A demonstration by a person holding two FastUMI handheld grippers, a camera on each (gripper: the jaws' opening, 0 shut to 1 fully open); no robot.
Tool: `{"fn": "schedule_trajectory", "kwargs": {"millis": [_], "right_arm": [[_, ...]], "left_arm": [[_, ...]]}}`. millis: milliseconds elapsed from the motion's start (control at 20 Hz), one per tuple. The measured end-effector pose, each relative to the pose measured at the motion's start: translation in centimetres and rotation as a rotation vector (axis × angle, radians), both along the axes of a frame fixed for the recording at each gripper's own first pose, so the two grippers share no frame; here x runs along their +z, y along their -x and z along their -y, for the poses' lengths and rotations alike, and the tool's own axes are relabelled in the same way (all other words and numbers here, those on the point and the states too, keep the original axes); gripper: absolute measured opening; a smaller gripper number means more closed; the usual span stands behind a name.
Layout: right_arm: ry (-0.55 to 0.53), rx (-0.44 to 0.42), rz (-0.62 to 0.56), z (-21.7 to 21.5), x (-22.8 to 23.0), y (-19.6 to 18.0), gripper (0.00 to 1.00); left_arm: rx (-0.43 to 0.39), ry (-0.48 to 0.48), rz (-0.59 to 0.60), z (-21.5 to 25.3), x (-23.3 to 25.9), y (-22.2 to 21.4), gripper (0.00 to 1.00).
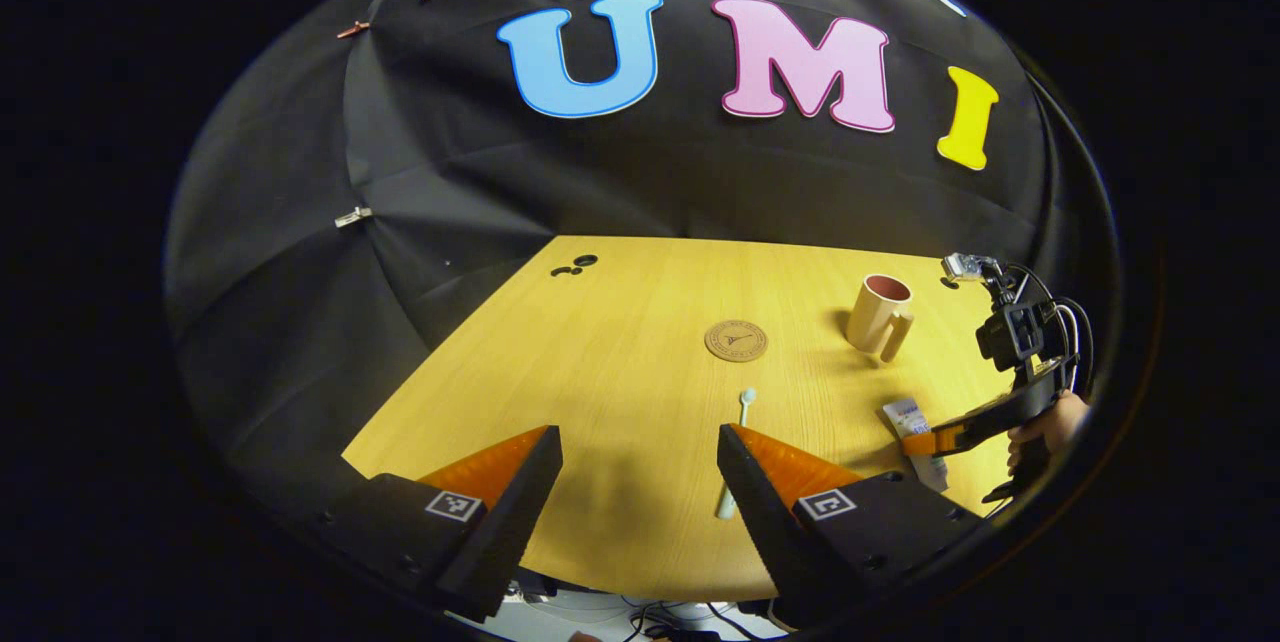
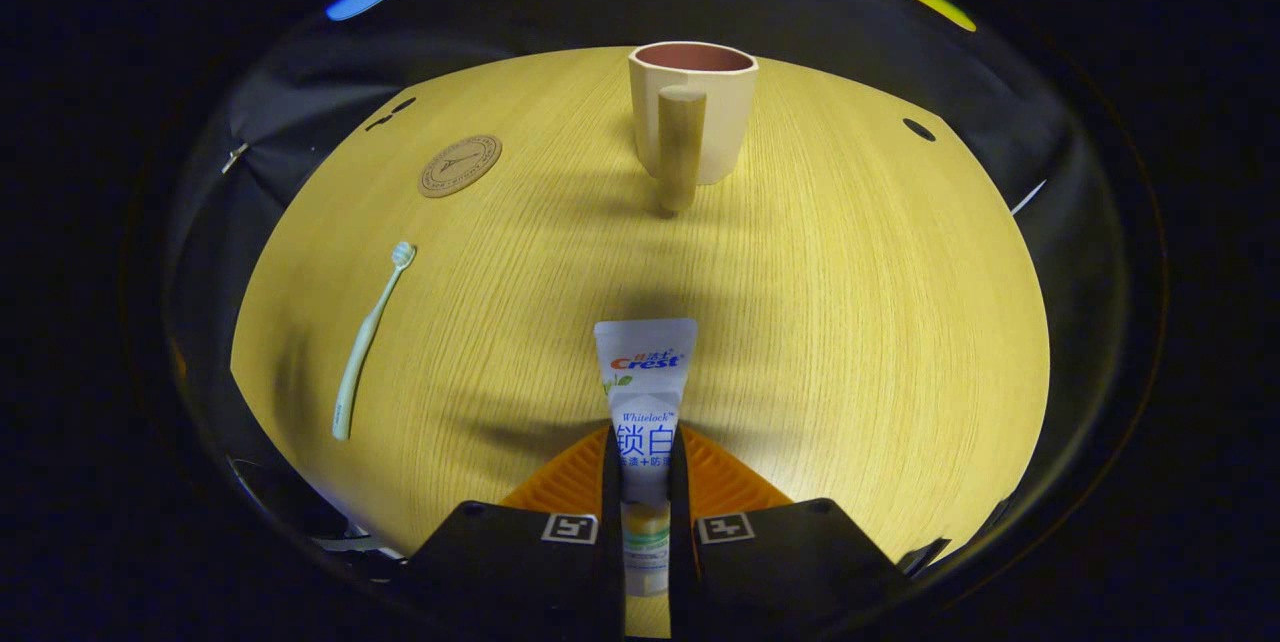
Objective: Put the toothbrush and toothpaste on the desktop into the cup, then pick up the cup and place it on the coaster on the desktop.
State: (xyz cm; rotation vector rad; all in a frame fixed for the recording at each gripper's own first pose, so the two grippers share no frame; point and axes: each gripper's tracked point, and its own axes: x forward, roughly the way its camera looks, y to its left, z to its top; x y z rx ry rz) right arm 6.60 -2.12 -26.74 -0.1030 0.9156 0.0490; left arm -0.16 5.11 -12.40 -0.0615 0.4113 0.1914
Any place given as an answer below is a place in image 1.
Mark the beige cup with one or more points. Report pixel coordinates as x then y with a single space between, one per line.
875 317

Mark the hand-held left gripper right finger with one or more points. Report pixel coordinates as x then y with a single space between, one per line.
760 522

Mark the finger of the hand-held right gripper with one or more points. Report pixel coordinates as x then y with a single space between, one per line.
960 434

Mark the silver cloth clip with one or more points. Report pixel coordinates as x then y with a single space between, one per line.
352 217

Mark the round cork coaster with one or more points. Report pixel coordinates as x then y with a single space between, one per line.
736 341

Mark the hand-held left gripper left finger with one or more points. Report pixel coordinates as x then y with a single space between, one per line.
520 512

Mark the wooden desktop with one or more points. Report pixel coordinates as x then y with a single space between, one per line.
620 402

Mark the white toothbrush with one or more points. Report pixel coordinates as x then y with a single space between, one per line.
741 412

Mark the white toothpaste tube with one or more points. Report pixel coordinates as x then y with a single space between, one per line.
908 414

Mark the black backdrop cloth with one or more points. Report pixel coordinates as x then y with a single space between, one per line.
600 172

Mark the copper cloth clip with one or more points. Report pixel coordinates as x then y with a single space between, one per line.
352 28

